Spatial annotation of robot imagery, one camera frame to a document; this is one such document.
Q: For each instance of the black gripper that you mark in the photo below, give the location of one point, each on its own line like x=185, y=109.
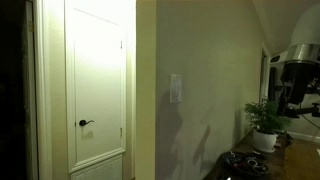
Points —
x=295, y=78

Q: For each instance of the white wall light switch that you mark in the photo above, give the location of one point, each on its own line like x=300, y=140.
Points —
x=175, y=88

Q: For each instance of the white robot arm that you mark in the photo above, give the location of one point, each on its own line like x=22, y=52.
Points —
x=304, y=46

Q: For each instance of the green potted plant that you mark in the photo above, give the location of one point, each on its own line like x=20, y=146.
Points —
x=263, y=117

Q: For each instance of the white plant pot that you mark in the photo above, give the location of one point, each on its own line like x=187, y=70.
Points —
x=264, y=142

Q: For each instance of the dark wooden side table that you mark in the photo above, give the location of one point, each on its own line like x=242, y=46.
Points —
x=274, y=161

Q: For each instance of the white panel door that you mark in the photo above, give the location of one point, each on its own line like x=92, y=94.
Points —
x=96, y=88

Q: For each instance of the black door lever handle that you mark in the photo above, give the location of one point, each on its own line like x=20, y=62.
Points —
x=84, y=122

